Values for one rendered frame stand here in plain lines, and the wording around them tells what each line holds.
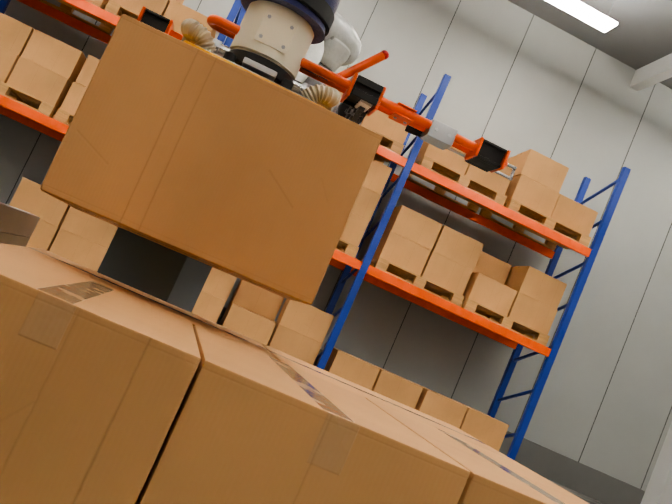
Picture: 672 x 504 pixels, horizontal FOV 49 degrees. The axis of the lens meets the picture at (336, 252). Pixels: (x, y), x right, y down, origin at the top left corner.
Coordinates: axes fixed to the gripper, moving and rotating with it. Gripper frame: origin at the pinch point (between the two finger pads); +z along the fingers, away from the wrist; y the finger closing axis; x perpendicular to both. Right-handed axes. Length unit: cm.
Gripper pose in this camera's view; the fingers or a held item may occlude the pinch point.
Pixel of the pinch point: (367, 97)
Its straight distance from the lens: 185.5
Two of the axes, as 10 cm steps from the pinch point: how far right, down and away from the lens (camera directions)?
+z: 2.1, -0.3, -9.8
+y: -4.0, 9.1, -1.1
